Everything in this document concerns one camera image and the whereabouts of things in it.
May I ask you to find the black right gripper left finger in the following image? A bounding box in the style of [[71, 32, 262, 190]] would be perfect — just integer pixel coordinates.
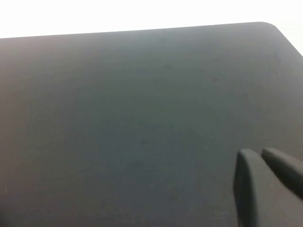
[[233, 148, 268, 227]]

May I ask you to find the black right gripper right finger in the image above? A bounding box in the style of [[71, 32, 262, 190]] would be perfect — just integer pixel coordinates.
[[260, 147, 303, 197]]

